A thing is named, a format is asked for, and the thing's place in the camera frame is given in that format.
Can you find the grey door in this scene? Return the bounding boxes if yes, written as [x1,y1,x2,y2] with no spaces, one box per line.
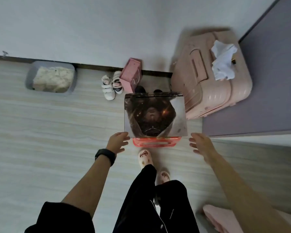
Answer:
[202,0,291,138]

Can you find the white crumpled cloth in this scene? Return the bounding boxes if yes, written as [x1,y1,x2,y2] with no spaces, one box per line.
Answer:
[210,40,238,81]

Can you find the white patterned slipper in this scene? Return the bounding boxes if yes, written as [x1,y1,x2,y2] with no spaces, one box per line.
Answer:
[156,170,171,185]
[138,150,155,169]

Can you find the red plastic stool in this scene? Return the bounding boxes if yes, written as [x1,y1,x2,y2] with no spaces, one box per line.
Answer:
[132,136,182,149]

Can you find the small white shoe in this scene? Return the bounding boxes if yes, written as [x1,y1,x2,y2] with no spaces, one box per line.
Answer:
[111,70,124,95]
[101,74,116,102]

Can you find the black shirt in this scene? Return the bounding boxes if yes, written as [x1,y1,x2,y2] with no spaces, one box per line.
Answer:
[24,202,95,233]

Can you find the grey plastic bin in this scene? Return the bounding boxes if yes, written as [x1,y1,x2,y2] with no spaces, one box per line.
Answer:
[25,61,78,96]

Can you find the person's right hand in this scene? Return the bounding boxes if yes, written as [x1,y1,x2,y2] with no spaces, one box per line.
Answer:
[189,133,219,167]

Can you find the black smartwatch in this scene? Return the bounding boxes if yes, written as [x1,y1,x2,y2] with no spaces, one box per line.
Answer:
[95,149,117,167]

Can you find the black trousers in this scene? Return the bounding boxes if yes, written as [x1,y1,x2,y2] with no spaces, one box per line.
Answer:
[113,165,200,233]

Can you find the person's right forearm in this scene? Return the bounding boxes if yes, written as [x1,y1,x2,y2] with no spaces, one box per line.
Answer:
[203,152,291,233]

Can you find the pink bedding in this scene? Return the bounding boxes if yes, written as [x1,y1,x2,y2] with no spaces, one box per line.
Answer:
[202,204,244,233]

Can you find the pink paper gift bag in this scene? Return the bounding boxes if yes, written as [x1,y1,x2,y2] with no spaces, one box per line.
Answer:
[119,58,143,94]

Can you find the pink hard suitcase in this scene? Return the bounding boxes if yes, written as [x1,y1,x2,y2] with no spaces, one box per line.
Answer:
[170,30,253,120]

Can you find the person's left hand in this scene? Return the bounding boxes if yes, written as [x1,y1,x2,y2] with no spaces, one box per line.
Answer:
[105,131,131,156]

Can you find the laptop with printed portrait skin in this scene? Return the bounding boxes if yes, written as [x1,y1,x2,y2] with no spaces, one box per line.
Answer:
[124,93,188,138]

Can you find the person's left forearm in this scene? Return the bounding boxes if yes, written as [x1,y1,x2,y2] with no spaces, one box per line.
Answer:
[61,152,112,217]

